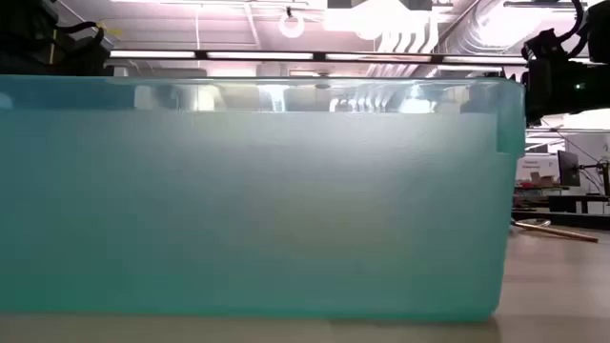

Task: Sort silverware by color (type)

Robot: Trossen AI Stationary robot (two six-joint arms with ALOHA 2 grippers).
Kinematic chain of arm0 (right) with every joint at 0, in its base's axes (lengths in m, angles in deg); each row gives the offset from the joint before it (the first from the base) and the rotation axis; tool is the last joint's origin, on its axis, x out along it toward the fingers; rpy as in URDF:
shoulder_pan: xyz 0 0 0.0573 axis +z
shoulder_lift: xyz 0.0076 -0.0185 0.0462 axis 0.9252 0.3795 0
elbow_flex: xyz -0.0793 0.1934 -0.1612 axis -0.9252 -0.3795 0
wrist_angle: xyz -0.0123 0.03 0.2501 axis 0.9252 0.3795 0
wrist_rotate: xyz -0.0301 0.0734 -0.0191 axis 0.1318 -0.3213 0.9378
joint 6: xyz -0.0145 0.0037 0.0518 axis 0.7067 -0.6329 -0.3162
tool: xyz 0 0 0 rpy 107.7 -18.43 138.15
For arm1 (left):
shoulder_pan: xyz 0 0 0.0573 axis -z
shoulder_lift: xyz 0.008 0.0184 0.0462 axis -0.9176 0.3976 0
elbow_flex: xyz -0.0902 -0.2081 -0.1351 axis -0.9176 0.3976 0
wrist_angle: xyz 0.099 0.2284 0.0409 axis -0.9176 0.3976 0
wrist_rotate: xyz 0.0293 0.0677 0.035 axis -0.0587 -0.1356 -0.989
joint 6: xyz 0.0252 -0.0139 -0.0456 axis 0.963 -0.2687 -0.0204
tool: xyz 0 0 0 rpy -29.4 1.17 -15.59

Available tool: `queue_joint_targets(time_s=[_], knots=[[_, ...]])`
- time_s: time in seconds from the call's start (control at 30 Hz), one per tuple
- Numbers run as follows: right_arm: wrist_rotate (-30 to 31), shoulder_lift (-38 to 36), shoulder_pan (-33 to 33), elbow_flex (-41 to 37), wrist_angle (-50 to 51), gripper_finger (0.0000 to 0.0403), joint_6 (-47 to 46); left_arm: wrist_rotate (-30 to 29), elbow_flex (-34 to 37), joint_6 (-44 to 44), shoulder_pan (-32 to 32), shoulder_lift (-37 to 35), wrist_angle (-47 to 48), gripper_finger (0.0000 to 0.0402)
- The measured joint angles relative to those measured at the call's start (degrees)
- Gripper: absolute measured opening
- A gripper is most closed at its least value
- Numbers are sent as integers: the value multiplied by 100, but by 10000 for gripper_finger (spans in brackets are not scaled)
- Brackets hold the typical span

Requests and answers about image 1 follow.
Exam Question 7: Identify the black computer monitor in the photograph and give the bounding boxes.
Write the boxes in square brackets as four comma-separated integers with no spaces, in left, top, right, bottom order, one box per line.
[557,150,581,188]

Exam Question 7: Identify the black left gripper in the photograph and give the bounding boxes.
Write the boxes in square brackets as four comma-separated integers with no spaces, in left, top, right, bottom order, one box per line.
[45,35,115,77]

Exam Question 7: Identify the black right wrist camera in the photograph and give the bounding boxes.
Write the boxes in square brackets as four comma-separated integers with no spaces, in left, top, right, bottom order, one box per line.
[521,28,559,62]

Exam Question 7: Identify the teal translucent plastic bin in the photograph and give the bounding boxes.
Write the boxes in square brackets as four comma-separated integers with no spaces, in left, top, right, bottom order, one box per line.
[0,74,527,324]

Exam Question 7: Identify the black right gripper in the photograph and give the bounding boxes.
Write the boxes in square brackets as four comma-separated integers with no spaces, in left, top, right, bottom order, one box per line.
[521,56,590,128]

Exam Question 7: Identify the black overhead frame light bar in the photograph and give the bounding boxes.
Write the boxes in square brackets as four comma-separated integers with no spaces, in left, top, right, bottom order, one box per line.
[107,49,528,66]

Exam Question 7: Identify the silver ventilation duct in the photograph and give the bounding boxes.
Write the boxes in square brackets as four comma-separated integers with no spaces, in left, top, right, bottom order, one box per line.
[437,4,506,54]

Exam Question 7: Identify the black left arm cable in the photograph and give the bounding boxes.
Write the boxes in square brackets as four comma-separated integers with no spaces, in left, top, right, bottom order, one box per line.
[56,21,105,39]

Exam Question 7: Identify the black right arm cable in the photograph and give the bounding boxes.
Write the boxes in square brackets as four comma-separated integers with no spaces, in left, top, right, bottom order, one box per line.
[555,0,592,58]

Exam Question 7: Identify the black background desk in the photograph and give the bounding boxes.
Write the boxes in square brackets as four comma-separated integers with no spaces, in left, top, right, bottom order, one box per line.
[547,193,610,214]

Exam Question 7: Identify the brown cardboard box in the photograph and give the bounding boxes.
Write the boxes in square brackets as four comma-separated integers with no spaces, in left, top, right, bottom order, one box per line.
[529,171,557,188]

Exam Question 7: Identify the wooden stick on table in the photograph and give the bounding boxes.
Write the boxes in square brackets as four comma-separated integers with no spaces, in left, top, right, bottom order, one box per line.
[511,217,600,244]

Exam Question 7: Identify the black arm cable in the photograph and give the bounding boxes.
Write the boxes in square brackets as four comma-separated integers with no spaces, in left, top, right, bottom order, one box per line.
[555,0,592,58]
[56,21,105,39]

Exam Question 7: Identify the white printed sign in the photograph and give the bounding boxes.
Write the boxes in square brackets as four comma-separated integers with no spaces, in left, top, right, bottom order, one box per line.
[517,154,559,181]

